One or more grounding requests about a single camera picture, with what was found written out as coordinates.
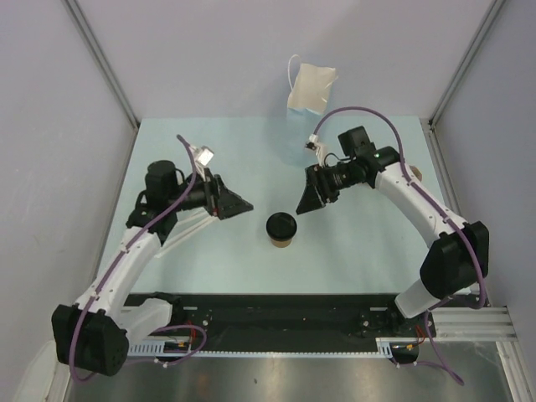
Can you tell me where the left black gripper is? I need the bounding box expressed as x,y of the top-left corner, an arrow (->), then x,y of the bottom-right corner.
168,168 -> 252,220

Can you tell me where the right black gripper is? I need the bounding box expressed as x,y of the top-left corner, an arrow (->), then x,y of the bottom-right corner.
296,159 -> 363,215

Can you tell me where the black plastic cup lid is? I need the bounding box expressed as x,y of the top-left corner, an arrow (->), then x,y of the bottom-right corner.
265,212 -> 297,242

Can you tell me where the brown paper coffee cup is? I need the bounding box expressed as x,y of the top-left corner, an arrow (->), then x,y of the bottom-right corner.
270,236 -> 293,248

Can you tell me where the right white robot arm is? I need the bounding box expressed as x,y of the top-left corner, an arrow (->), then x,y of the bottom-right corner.
296,126 -> 489,336

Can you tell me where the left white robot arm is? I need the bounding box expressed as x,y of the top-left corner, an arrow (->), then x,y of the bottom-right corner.
51,160 -> 254,376

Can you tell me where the light blue paper bag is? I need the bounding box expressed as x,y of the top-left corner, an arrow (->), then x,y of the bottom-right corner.
283,54 -> 338,167

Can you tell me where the brown pulp cup carrier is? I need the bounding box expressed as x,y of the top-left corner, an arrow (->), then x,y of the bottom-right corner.
410,166 -> 423,182

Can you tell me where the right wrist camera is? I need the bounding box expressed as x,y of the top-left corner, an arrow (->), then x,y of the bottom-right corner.
305,134 -> 327,167

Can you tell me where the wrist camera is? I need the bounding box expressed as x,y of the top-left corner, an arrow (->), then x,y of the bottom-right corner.
189,145 -> 214,181
305,134 -> 327,167

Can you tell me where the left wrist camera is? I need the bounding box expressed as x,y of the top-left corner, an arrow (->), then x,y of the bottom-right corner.
189,145 -> 214,181

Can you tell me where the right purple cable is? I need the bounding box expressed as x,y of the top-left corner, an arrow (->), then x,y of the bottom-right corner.
309,106 -> 491,386

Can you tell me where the white slotted cable duct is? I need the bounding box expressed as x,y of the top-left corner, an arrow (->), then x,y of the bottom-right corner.
127,338 -> 394,359

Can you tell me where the aluminium frame post left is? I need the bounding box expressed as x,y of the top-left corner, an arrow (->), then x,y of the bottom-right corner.
61,0 -> 141,131

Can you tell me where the aluminium frame post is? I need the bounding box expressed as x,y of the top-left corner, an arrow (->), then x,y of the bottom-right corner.
61,0 -> 141,131
428,0 -> 508,130

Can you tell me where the aluminium frame post right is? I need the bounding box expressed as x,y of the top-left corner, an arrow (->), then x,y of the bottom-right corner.
428,0 -> 508,130

